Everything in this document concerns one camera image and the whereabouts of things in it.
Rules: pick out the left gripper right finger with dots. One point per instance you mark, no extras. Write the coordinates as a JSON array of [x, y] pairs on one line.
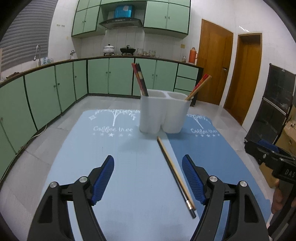
[[244, 220]]

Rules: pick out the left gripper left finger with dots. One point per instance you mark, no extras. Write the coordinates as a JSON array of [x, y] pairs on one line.
[[51, 220]]

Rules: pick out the black chopstick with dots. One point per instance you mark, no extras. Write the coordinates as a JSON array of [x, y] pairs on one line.
[[178, 180], [143, 79]]

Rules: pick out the plain wooden chopstick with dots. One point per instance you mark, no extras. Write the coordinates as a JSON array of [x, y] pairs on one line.
[[176, 172], [200, 89]]

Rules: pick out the red patterned chopstick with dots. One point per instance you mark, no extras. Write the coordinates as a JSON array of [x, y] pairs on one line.
[[198, 88]]

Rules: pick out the red wooden chopstick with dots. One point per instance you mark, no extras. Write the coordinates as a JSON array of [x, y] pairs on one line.
[[141, 81]]

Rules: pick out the green lower kitchen cabinets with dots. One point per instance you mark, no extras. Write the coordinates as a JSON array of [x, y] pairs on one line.
[[31, 100]]

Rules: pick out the green kitchen cabinets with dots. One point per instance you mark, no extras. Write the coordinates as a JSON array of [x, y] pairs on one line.
[[31, 100], [171, 18]]

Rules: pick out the green upper kitchen cabinets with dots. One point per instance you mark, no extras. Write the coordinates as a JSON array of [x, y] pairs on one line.
[[171, 18]]

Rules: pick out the right hand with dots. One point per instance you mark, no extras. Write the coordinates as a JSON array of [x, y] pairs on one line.
[[277, 201]]

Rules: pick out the cardboard box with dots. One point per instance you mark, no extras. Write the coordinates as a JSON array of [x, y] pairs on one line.
[[287, 143]]

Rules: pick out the black glass cabinet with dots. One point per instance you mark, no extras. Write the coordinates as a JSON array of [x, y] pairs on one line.
[[275, 106]]

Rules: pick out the right wooden door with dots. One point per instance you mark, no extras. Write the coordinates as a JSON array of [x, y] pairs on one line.
[[245, 75]]

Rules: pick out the wooden door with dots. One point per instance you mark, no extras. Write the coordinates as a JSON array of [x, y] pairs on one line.
[[214, 55], [245, 75]]

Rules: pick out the light blue placemat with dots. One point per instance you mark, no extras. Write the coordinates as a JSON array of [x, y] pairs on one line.
[[141, 200]]

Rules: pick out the white double utensil holder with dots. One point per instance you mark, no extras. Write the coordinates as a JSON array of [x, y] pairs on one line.
[[163, 110]]

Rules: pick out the left wooden door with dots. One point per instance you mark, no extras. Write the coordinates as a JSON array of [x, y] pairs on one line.
[[214, 55]]

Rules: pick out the orange thermos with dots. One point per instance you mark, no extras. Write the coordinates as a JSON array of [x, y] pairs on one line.
[[193, 56]]

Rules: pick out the chrome sink faucet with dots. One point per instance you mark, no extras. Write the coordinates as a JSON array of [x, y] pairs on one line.
[[37, 55]]

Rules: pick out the white cooking pot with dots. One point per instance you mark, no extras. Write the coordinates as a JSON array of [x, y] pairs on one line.
[[109, 50]]

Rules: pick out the black wok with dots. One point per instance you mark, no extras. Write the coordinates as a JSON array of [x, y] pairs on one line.
[[127, 50]]

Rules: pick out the grey window blind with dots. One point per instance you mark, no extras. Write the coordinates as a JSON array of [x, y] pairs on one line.
[[30, 27]]

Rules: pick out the black range hood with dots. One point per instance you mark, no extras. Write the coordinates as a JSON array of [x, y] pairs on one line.
[[122, 23]]

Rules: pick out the blue box above hood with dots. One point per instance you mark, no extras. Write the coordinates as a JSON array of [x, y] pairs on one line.
[[124, 11]]

